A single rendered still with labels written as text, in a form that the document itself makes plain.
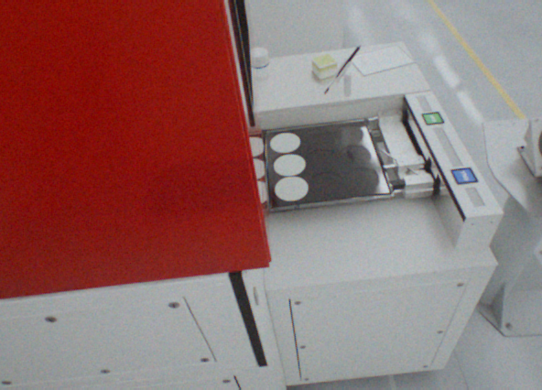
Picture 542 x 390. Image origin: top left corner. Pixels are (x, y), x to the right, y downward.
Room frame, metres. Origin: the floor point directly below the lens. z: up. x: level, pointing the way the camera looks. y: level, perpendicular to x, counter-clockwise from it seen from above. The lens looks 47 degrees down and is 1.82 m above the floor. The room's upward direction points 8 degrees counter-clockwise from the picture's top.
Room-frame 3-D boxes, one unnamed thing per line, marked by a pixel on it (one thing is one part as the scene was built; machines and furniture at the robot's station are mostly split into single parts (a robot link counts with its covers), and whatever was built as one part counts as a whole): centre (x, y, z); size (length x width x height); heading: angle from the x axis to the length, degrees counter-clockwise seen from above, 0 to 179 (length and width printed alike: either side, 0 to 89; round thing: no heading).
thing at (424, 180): (0.83, -0.43, 0.89); 0.08 x 0.03 x 0.03; 88
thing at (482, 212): (0.90, -0.53, 0.89); 0.55 x 0.09 x 0.14; 178
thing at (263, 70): (1.43, -0.02, 1.01); 0.07 x 0.07 x 0.10
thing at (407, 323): (1.06, -0.27, 0.41); 0.97 x 0.64 x 0.82; 178
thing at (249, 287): (0.80, 0.06, 1.02); 0.82 x 0.03 x 0.40; 178
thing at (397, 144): (0.99, -0.43, 0.87); 0.36 x 0.08 x 0.03; 178
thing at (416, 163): (0.91, -0.43, 0.89); 0.08 x 0.03 x 0.03; 88
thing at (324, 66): (1.36, -0.25, 1.00); 0.07 x 0.07 x 0.07; 16
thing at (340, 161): (0.98, -0.17, 0.90); 0.34 x 0.34 x 0.01; 88
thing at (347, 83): (1.22, -0.29, 1.03); 0.06 x 0.04 x 0.13; 88
